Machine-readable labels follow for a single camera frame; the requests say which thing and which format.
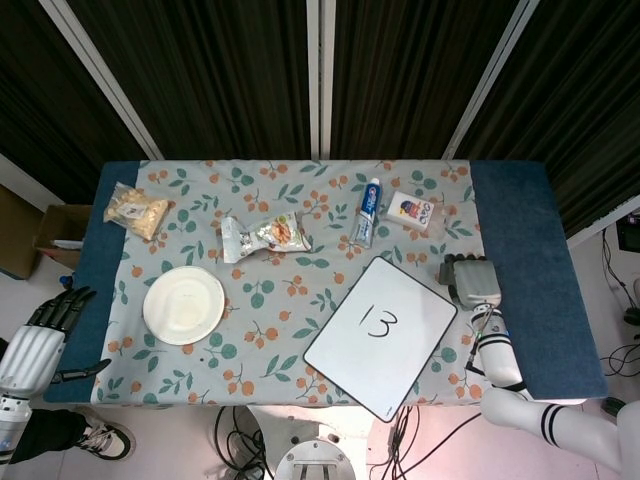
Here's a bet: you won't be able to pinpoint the blue white toothpaste tube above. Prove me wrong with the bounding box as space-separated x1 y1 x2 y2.
348 177 384 249

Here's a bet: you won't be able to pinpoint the brown cardboard box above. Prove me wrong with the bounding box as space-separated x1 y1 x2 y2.
0 183 94 281

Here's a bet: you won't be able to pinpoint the white black sneaker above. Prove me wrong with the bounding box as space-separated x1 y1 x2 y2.
74 407 136 462

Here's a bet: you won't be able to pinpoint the clear bag of nuts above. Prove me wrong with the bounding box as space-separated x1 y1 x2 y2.
103 181 174 242

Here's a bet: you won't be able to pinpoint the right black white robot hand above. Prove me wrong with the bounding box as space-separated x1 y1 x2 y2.
443 253 503 311

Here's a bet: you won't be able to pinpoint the white partition frame post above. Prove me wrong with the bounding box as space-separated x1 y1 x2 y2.
39 0 165 161
442 0 544 161
305 0 336 161

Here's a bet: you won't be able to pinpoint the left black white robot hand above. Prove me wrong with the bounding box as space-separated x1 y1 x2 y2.
0 286 112 400

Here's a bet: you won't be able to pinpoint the silver green snack packet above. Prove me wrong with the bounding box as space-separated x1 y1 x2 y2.
221 210 314 265

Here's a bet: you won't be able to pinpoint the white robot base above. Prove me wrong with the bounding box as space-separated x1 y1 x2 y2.
247 404 374 480

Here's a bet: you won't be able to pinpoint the white round plate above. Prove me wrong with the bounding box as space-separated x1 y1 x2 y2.
142 265 226 346

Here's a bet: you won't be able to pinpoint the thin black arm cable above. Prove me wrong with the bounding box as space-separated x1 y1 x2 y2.
465 309 494 377

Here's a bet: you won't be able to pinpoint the black ribbed partition panel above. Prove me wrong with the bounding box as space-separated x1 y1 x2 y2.
67 0 312 161
0 0 146 204
330 0 521 161
457 0 640 240

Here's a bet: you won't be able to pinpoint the black floor cables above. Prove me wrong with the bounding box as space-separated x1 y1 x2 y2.
599 227 640 379

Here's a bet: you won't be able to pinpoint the blue felt table cover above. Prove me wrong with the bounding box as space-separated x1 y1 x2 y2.
42 159 610 407

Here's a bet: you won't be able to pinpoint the white board with black rim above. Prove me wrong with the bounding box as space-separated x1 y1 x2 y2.
302 255 459 424

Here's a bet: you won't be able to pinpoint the black floor device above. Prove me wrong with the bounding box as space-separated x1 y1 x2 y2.
617 217 640 252

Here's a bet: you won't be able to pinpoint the black cable bundle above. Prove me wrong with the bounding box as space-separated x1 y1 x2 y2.
367 405 484 480
214 405 269 480

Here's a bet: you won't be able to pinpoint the black trouser leg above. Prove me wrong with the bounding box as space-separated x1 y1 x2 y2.
7 405 92 465

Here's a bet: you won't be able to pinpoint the floral patterned tablecloth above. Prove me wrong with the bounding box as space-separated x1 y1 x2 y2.
89 159 512 407

